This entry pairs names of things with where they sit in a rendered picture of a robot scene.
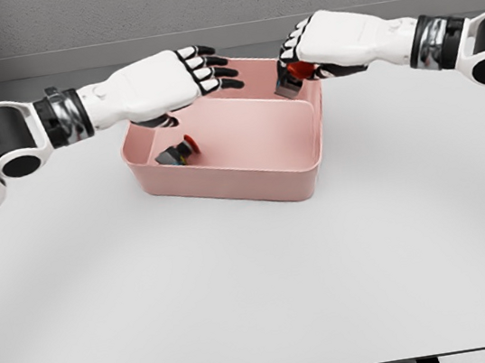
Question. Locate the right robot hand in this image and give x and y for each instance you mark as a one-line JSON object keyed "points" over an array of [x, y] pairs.
{"points": [[331, 40]]}

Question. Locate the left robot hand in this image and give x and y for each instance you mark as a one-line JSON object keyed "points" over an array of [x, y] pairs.
{"points": [[154, 82]]}

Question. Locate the red-button industrial switch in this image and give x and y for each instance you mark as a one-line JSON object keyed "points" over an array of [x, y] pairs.
{"points": [[178, 151], [293, 78]]}

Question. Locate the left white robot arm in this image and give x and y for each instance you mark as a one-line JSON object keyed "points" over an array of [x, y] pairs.
{"points": [[21, 137]]}

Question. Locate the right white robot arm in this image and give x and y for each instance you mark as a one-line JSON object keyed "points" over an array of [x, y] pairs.
{"points": [[446, 46]]}

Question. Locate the pink plastic basket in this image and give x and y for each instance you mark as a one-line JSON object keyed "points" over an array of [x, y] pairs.
{"points": [[237, 146]]}

